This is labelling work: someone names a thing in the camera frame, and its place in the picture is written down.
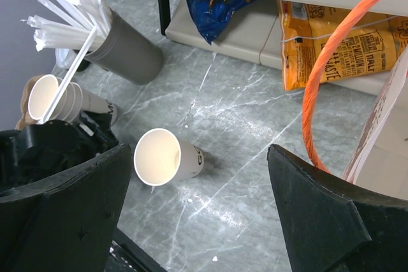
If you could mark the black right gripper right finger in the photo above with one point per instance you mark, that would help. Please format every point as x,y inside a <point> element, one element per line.
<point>332,225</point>

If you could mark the bundle of wrapped white straws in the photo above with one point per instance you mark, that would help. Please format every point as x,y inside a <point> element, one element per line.
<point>83,27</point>

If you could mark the white paper coffee cup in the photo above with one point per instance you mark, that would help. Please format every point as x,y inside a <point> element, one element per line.
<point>161,157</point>

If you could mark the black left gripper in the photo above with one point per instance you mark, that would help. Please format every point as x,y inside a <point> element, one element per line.
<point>40,151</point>

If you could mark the grey straw holder cup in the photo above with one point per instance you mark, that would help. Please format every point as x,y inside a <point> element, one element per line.
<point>127,53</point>

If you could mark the stack of white lids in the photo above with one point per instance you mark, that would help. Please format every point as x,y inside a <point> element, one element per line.
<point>65,57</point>

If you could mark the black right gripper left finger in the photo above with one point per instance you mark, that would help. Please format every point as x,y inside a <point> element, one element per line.
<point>65,222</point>

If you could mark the blue snack bag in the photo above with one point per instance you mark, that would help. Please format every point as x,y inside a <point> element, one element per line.
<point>211,17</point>

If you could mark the stack of white paper cups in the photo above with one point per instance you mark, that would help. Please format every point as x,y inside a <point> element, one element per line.
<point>74,100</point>

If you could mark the orange snack bag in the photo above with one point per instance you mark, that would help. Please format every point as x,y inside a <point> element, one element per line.
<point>338,46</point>

